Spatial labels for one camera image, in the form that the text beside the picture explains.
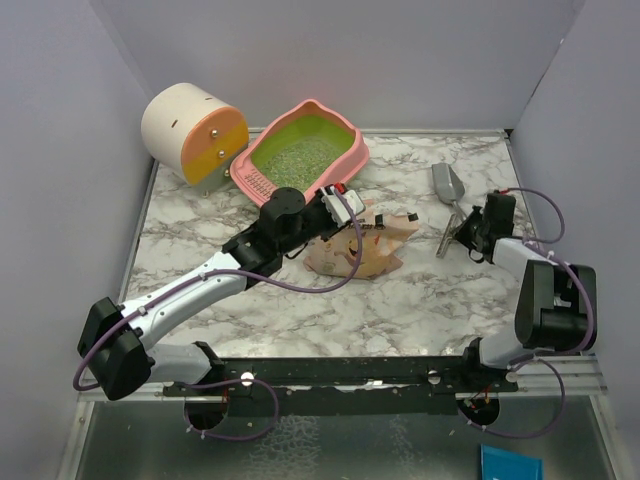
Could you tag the aluminium frame rail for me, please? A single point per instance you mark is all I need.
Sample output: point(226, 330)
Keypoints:
point(581, 376)

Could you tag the bag sealing clip strip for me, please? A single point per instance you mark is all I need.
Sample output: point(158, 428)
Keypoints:
point(447, 236)

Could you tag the cream orange cylindrical cat house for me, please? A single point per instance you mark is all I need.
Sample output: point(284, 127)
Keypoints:
point(194, 134)

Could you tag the green litter pellets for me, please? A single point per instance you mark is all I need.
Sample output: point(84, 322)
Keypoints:
point(300, 164)

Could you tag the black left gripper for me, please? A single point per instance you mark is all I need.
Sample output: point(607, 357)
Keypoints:
point(332, 230)

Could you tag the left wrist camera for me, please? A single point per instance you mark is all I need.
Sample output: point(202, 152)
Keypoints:
point(342, 203)

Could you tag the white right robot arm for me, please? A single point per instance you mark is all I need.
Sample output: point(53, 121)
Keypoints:
point(556, 311)

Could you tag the blue card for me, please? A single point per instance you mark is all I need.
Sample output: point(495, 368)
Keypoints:
point(499, 464)

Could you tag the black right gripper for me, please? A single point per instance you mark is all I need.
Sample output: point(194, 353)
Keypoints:
point(461, 235)

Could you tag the pink green litter box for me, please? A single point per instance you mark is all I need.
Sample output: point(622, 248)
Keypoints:
point(308, 119)

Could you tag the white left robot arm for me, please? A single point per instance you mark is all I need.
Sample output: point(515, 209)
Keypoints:
point(120, 344)

